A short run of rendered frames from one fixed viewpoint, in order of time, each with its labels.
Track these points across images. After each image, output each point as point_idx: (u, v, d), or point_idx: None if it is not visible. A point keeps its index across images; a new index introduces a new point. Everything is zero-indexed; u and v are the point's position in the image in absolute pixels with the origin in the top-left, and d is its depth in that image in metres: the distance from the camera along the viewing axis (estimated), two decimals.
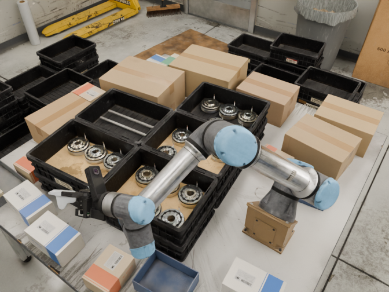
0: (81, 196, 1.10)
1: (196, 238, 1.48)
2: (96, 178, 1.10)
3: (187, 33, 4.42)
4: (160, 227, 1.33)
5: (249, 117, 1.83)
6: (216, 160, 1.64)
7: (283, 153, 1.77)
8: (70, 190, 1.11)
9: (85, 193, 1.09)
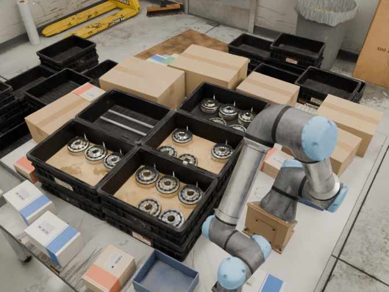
0: None
1: (196, 238, 1.48)
2: None
3: (187, 33, 4.42)
4: (160, 227, 1.33)
5: (249, 117, 1.83)
6: (216, 160, 1.64)
7: (283, 153, 1.77)
8: None
9: None
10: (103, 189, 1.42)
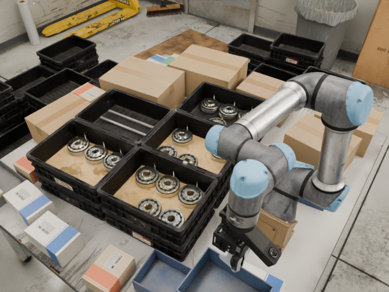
0: None
1: (196, 238, 1.48)
2: (267, 243, 0.84)
3: (187, 33, 4.42)
4: (160, 227, 1.33)
5: None
6: (216, 160, 1.64)
7: None
8: (246, 252, 0.92)
9: None
10: (103, 189, 1.42)
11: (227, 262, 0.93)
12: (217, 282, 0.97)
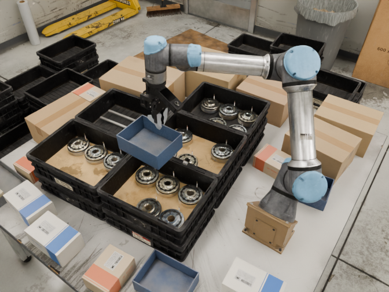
0: None
1: (196, 238, 1.48)
2: (173, 98, 1.28)
3: (187, 33, 4.42)
4: (160, 227, 1.33)
5: (249, 117, 1.83)
6: (216, 160, 1.64)
7: (283, 153, 1.77)
8: (165, 113, 1.35)
9: None
10: (103, 189, 1.42)
11: (152, 120, 1.36)
12: (147, 138, 1.41)
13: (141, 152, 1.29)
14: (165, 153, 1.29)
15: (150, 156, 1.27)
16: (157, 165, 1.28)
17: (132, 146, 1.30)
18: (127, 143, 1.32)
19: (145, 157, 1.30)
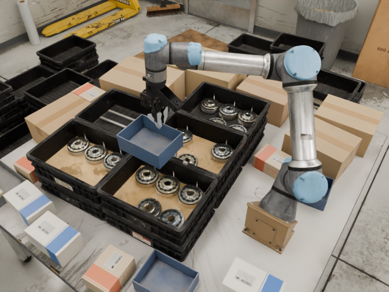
0: None
1: (196, 238, 1.48)
2: (173, 97, 1.27)
3: (187, 33, 4.42)
4: (160, 227, 1.33)
5: (249, 117, 1.83)
6: (216, 160, 1.64)
7: (283, 153, 1.77)
8: (165, 112, 1.35)
9: None
10: (103, 189, 1.42)
11: (152, 119, 1.36)
12: (148, 138, 1.40)
13: (142, 151, 1.28)
14: (166, 152, 1.28)
15: (151, 156, 1.26)
16: (158, 165, 1.28)
17: (132, 146, 1.30)
18: (127, 143, 1.31)
19: (145, 156, 1.29)
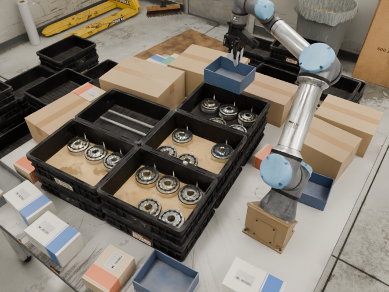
0: None
1: (196, 238, 1.48)
2: (252, 37, 1.62)
3: (187, 33, 4.42)
4: (160, 227, 1.33)
5: (249, 117, 1.83)
6: (216, 160, 1.64)
7: None
8: (241, 52, 1.70)
9: None
10: (103, 189, 1.42)
11: (231, 58, 1.71)
12: (225, 74, 1.75)
13: (226, 80, 1.63)
14: (245, 81, 1.63)
15: (234, 83, 1.61)
16: (238, 90, 1.62)
17: (217, 76, 1.65)
18: (213, 75, 1.66)
19: (228, 84, 1.64)
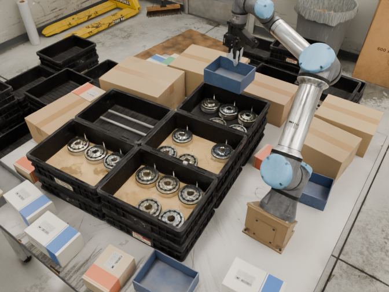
0: None
1: (196, 238, 1.48)
2: (251, 36, 1.62)
3: (187, 33, 4.42)
4: (160, 227, 1.33)
5: (249, 117, 1.83)
6: (216, 160, 1.64)
7: None
8: (241, 51, 1.70)
9: None
10: (103, 189, 1.42)
11: (230, 58, 1.70)
12: (225, 74, 1.75)
13: (226, 80, 1.63)
14: (245, 80, 1.63)
15: (234, 83, 1.61)
16: (238, 90, 1.62)
17: (217, 76, 1.65)
18: (213, 75, 1.66)
19: (228, 84, 1.64)
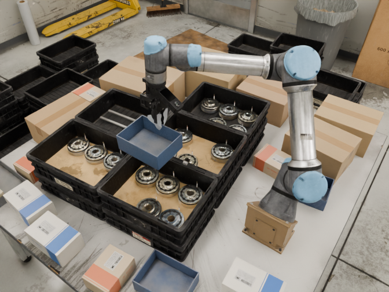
0: None
1: (196, 238, 1.48)
2: (173, 98, 1.27)
3: (187, 33, 4.42)
4: (160, 227, 1.33)
5: (249, 117, 1.83)
6: (216, 160, 1.64)
7: (283, 153, 1.77)
8: (165, 113, 1.35)
9: None
10: (103, 189, 1.42)
11: (152, 120, 1.36)
12: (147, 139, 1.41)
13: (141, 152, 1.29)
14: (165, 153, 1.28)
15: (150, 156, 1.27)
16: (157, 166, 1.28)
17: (132, 146, 1.30)
18: (127, 144, 1.31)
19: (144, 157, 1.29)
